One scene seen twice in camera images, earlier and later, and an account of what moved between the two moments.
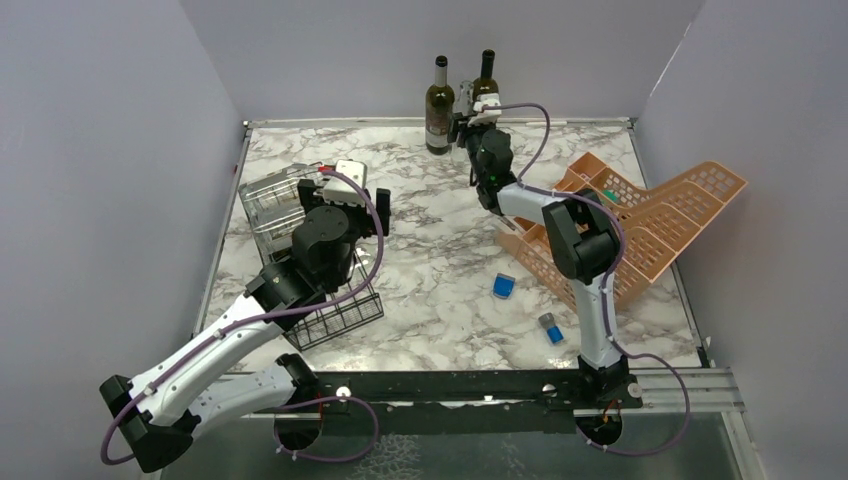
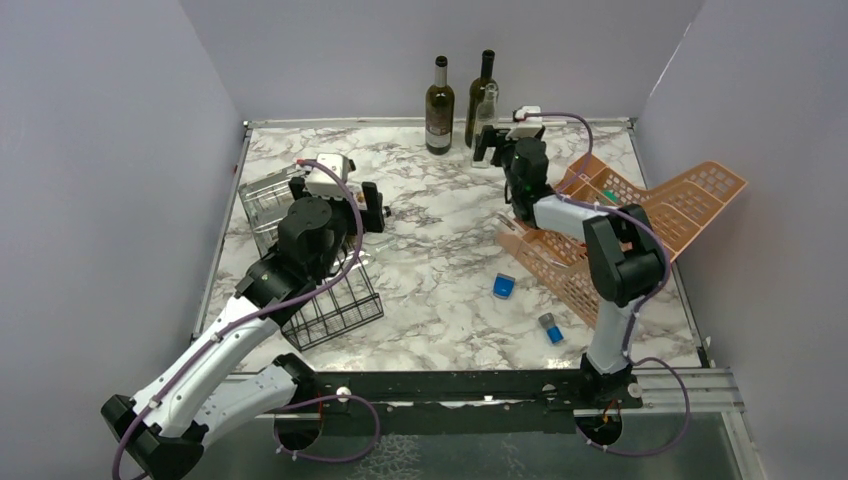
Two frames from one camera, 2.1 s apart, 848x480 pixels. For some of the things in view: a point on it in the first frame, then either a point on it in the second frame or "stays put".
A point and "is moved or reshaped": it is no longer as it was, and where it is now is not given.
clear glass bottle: (464, 107) is moved or reshaped
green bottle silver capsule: (439, 108) stays put
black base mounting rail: (457, 401) stays put
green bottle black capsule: (485, 85) stays put
